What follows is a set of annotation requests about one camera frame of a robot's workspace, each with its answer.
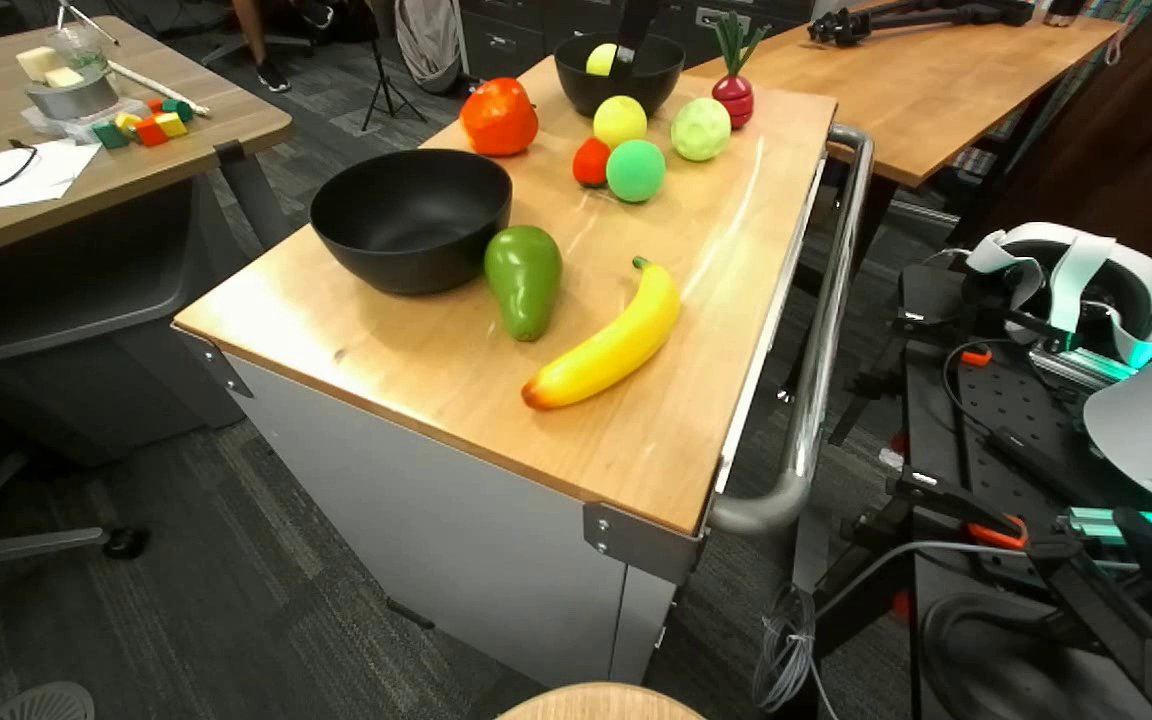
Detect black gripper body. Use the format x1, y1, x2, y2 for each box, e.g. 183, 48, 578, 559
617, 0, 667, 36

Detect black bowl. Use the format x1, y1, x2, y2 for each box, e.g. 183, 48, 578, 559
307, 149, 515, 302
551, 30, 687, 123

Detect small red toy fruit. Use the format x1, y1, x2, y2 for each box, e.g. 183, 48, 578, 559
707, 8, 768, 137

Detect light green toy cabbage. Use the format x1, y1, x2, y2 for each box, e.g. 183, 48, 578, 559
667, 92, 736, 169

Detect red toy strawberry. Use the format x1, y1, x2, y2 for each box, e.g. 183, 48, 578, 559
570, 134, 617, 194

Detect light green foam ball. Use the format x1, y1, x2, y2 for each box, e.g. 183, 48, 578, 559
606, 137, 671, 210

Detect red toy bell pepper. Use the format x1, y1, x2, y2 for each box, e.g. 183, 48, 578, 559
455, 71, 546, 160

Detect green toy avocado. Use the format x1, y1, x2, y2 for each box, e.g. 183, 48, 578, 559
481, 225, 570, 347

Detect yellow toy banana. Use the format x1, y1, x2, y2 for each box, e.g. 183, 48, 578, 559
519, 254, 686, 418

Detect grey hanging jacket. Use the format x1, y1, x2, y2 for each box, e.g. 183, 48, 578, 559
394, 0, 472, 95

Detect wooden work table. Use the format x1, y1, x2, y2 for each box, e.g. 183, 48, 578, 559
702, 5, 1128, 194

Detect black swivel chair base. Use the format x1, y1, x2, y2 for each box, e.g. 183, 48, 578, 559
193, 30, 320, 76

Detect person bare leg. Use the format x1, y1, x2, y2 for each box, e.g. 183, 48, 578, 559
229, 0, 278, 71

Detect thin white stick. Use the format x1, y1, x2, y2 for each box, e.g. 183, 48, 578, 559
108, 61, 217, 120

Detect white VR headset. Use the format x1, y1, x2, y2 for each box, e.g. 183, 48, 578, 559
964, 218, 1152, 393

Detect coloured toy blocks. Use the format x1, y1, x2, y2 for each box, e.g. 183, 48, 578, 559
88, 92, 199, 152

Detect silver tool cart cabinet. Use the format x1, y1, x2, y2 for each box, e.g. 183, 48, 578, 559
193, 71, 881, 693

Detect clear plastic cup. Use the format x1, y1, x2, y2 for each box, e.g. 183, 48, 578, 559
17, 17, 120, 123

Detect black perforated breadboard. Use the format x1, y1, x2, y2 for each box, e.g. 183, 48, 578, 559
907, 313, 1152, 720

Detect black mesh office chair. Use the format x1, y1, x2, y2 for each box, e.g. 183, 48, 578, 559
0, 175, 274, 579

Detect white paper sheets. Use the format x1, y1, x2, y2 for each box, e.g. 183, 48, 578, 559
0, 137, 108, 221

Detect round wooden stool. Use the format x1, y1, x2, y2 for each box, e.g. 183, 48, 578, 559
495, 682, 712, 720

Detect black stand legs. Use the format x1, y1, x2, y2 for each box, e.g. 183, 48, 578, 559
789, 476, 1152, 716

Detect grey rounded floor object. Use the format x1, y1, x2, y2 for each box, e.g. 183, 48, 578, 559
0, 682, 102, 720

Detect black camera tripod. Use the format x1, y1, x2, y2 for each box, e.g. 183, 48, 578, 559
357, 0, 428, 137

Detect chrome cart handle bar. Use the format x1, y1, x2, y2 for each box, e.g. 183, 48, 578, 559
707, 123, 878, 541

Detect grey cable bundle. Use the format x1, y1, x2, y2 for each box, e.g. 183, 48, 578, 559
754, 583, 828, 720

